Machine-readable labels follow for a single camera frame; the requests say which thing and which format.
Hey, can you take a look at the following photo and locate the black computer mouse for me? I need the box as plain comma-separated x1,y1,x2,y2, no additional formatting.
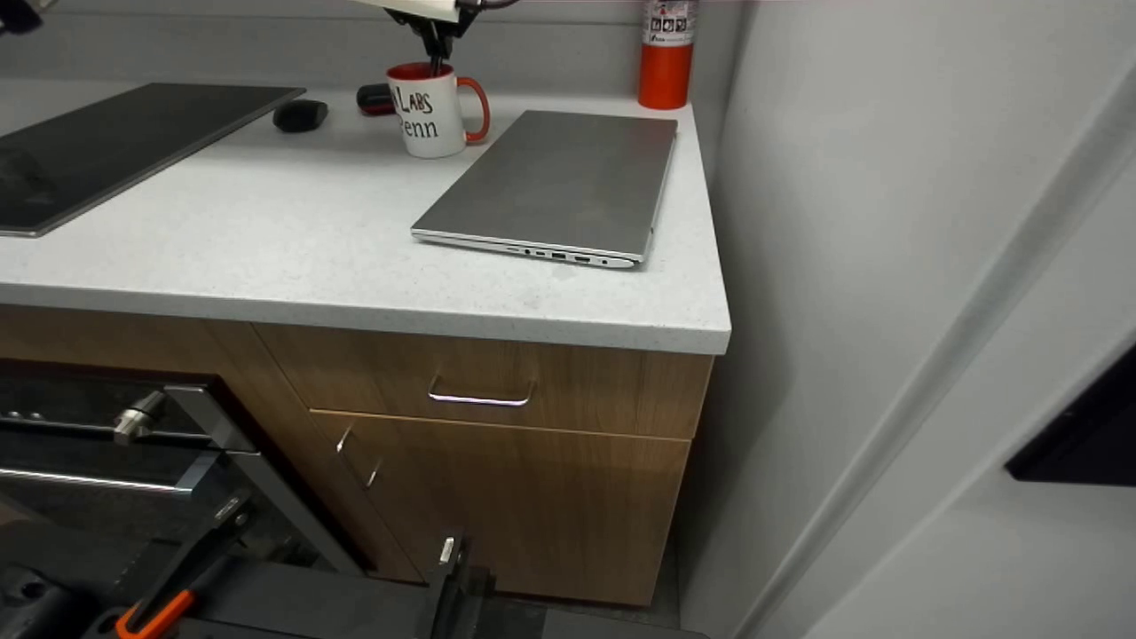
272,99,331,132

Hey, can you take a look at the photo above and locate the small black red object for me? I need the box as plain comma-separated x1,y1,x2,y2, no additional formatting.
354,81,394,117

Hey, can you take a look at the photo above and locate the orange fire extinguisher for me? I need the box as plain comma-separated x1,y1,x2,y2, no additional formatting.
640,0,694,111

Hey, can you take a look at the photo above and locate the silver drawer handle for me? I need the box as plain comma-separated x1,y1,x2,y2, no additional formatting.
426,391,533,409

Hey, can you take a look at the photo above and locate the wooden cabinet door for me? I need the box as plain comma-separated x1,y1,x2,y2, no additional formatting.
312,410,690,607

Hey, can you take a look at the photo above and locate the orange handled clamp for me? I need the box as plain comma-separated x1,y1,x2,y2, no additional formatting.
115,512,240,639

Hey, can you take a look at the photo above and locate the silver closed laptop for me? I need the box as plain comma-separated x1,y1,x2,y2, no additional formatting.
413,111,677,271

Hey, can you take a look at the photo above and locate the white mug orange interior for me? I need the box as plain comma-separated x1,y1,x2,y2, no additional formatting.
387,62,492,156

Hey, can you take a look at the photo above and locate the black cooktop panel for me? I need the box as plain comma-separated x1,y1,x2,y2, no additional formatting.
0,81,292,239

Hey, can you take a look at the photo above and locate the wooden drawer front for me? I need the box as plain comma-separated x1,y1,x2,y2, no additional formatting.
264,325,713,439

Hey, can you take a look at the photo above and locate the black metal stand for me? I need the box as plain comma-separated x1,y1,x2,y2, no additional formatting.
416,532,498,639

